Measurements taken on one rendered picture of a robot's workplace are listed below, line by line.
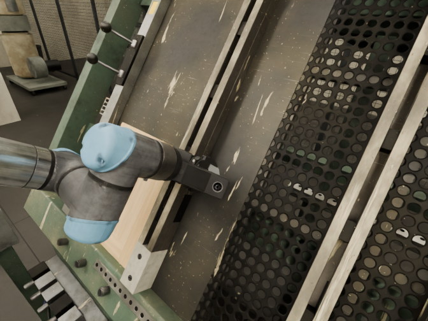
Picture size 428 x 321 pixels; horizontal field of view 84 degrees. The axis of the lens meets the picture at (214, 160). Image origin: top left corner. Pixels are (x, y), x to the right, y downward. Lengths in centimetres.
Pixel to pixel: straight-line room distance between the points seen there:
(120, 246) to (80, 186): 46
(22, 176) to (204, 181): 30
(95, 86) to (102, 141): 85
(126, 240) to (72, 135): 57
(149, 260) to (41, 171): 37
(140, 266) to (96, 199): 36
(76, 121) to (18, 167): 75
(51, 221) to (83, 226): 72
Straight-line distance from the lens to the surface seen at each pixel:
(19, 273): 144
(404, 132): 54
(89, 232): 43
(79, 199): 43
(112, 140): 37
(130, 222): 84
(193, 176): 49
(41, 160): 49
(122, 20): 126
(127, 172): 39
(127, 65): 100
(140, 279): 75
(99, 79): 121
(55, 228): 111
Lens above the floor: 158
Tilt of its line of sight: 33 degrees down
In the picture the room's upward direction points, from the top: 2 degrees clockwise
